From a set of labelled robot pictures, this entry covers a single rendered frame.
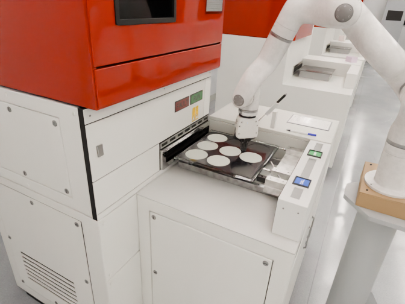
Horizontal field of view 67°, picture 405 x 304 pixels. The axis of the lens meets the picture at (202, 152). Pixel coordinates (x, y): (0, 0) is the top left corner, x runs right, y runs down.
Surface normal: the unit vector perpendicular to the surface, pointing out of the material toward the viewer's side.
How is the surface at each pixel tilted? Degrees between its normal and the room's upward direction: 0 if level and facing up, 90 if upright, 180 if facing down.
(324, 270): 0
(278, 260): 90
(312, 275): 0
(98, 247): 90
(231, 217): 0
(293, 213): 90
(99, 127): 90
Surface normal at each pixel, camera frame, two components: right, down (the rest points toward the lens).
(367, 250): -0.54, 0.35
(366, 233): -0.71, 0.28
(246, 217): 0.05, -0.89
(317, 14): -0.91, 0.23
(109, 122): 0.88, 0.25
